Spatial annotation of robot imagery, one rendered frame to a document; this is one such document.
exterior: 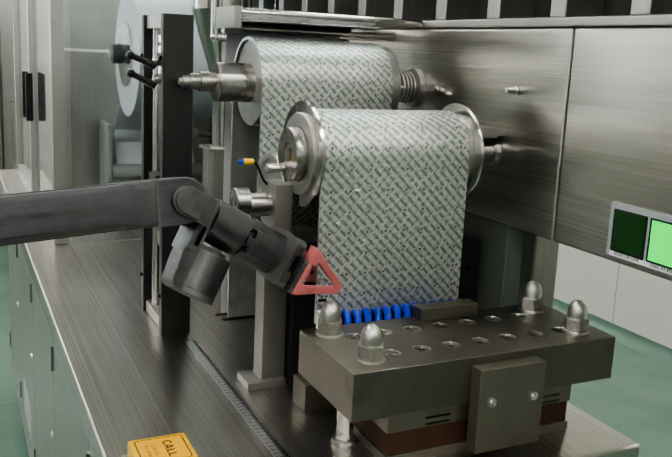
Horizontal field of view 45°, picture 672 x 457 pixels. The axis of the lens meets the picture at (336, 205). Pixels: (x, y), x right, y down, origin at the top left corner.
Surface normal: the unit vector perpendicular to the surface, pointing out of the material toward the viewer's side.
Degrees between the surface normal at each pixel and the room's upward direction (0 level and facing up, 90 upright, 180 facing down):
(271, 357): 90
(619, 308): 90
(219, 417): 0
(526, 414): 90
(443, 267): 90
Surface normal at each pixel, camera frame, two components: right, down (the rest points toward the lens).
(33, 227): 0.56, 0.06
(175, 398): 0.04, -0.98
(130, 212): 0.33, 0.08
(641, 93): -0.90, 0.04
